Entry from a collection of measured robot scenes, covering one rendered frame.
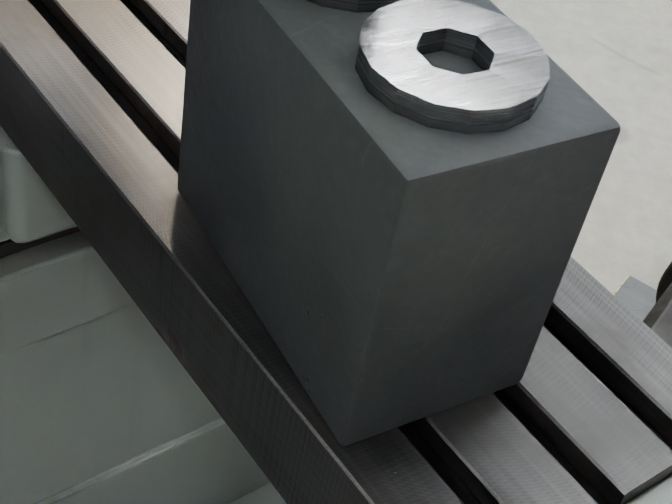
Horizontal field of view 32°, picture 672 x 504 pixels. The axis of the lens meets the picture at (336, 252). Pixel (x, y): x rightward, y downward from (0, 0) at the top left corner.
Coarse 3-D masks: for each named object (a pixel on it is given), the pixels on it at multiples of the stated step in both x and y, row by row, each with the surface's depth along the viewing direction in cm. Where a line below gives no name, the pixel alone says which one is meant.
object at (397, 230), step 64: (192, 0) 63; (256, 0) 57; (320, 0) 56; (384, 0) 57; (448, 0) 56; (192, 64) 66; (256, 64) 58; (320, 64) 53; (384, 64) 52; (448, 64) 55; (512, 64) 53; (192, 128) 68; (256, 128) 60; (320, 128) 54; (384, 128) 50; (448, 128) 51; (512, 128) 52; (576, 128) 52; (192, 192) 71; (256, 192) 62; (320, 192) 55; (384, 192) 50; (448, 192) 50; (512, 192) 52; (576, 192) 55; (256, 256) 64; (320, 256) 57; (384, 256) 51; (448, 256) 53; (512, 256) 56; (320, 320) 59; (384, 320) 54; (448, 320) 57; (512, 320) 60; (320, 384) 61; (384, 384) 58; (448, 384) 62; (512, 384) 65
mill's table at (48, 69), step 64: (0, 0) 86; (64, 0) 87; (128, 0) 92; (0, 64) 83; (64, 64) 81; (128, 64) 82; (64, 128) 77; (128, 128) 77; (64, 192) 81; (128, 192) 73; (128, 256) 75; (192, 256) 69; (192, 320) 70; (256, 320) 66; (576, 320) 70; (640, 320) 71; (256, 384) 65; (576, 384) 67; (640, 384) 67; (256, 448) 68; (320, 448) 61; (384, 448) 61; (448, 448) 62; (512, 448) 62; (576, 448) 64; (640, 448) 64
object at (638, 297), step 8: (632, 280) 158; (624, 288) 157; (632, 288) 157; (640, 288) 157; (648, 288) 157; (616, 296) 155; (624, 296) 155; (632, 296) 156; (640, 296) 156; (648, 296) 156; (624, 304) 154; (632, 304) 154; (640, 304) 155; (648, 304) 155; (640, 312) 154; (648, 312) 154
